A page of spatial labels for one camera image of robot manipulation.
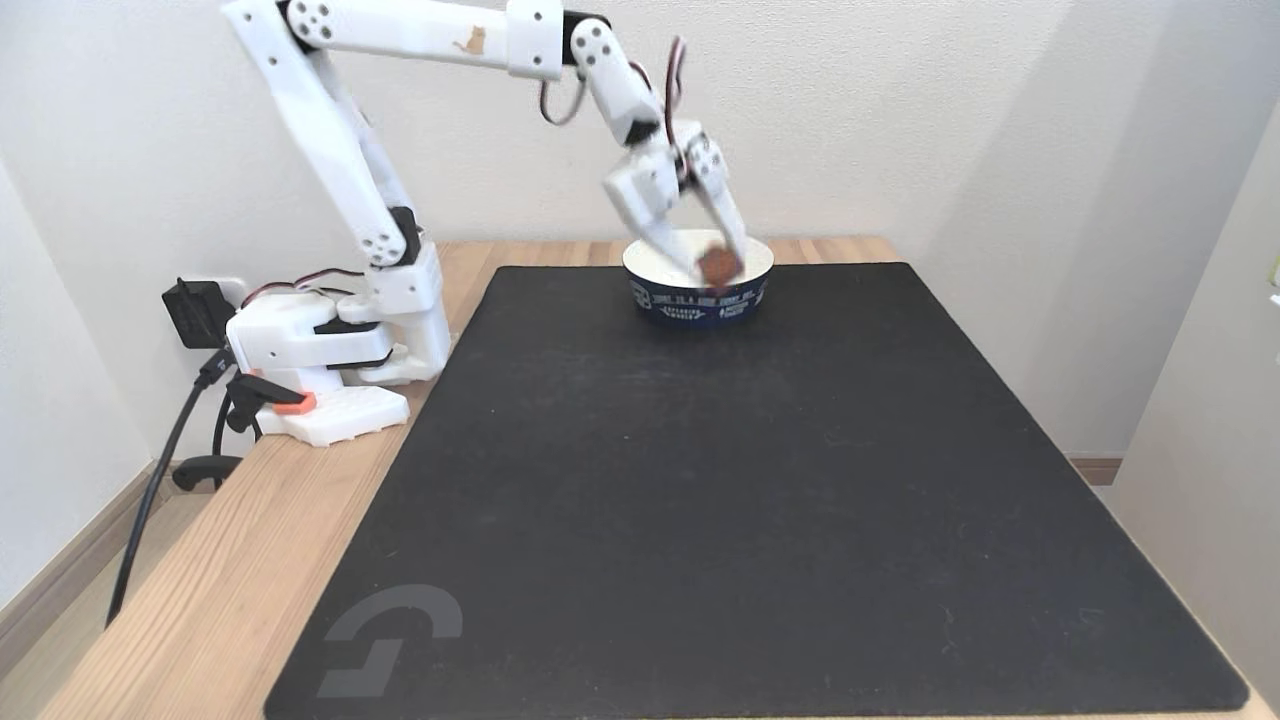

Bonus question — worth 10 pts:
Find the brown square toy block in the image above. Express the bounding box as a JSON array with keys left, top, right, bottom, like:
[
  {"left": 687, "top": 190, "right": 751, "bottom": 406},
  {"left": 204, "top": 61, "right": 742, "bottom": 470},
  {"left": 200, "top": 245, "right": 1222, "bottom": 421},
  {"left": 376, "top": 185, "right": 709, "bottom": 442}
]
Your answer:
[{"left": 696, "top": 246, "right": 743, "bottom": 287}]

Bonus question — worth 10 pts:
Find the white navy paper bowl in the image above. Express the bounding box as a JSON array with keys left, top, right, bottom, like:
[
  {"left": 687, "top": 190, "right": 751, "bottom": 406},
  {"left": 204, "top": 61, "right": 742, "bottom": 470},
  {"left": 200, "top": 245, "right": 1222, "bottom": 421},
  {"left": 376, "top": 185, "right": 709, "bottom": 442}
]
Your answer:
[{"left": 622, "top": 229, "right": 776, "bottom": 330}]

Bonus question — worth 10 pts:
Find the large black desk mat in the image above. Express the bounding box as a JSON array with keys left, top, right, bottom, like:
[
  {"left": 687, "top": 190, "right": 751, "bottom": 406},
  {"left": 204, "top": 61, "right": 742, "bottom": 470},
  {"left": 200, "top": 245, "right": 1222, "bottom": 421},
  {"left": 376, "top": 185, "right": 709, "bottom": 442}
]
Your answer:
[{"left": 263, "top": 262, "right": 1251, "bottom": 720}]

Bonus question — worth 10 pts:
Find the black orange table clamp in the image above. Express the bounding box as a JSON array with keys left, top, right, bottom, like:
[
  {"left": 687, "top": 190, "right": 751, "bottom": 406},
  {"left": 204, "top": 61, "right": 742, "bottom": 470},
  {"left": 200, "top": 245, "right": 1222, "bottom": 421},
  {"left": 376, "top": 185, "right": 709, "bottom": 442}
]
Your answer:
[{"left": 172, "top": 370, "right": 319, "bottom": 493}]

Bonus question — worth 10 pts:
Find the short wooden baseboard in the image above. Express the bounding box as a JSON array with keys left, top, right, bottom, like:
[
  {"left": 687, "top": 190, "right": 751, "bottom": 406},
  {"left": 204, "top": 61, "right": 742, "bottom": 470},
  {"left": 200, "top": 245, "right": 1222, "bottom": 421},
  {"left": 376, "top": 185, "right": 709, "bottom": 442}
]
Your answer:
[{"left": 1064, "top": 455, "right": 1123, "bottom": 488}]

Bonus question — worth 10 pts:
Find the black power adapter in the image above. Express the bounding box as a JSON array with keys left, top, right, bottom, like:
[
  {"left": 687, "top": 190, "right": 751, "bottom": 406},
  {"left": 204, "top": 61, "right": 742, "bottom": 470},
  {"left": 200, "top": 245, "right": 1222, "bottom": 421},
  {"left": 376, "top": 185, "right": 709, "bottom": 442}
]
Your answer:
[{"left": 162, "top": 278, "right": 238, "bottom": 351}]

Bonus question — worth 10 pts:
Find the long wooden baseboard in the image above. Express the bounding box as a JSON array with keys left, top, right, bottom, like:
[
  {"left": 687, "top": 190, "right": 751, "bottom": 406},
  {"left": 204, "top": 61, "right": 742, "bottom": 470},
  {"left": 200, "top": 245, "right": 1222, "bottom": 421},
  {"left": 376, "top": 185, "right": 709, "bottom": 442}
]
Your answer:
[{"left": 0, "top": 458, "right": 191, "bottom": 681}]

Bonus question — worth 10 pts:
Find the red black gripper servo wire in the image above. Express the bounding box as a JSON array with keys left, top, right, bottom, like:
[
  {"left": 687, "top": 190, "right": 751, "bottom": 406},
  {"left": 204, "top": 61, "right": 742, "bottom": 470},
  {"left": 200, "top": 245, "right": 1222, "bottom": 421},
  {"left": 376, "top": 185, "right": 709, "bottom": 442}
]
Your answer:
[{"left": 662, "top": 37, "right": 693, "bottom": 153}]

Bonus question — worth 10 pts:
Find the red black elbow servo wire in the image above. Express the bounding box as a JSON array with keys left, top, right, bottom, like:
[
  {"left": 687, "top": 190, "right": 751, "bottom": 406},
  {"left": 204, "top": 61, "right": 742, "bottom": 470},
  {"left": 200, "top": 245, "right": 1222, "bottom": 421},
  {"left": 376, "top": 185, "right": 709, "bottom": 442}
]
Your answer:
[{"left": 538, "top": 72, "right": 593, "bottom": 128}]

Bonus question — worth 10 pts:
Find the thick black power cable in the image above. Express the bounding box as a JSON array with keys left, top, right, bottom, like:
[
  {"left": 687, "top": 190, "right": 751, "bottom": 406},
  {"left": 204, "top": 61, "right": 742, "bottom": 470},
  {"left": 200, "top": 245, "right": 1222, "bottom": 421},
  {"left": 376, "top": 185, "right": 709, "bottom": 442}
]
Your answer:
[{"left": 104, "top": 345, "right": 236, "bottom": 629}]

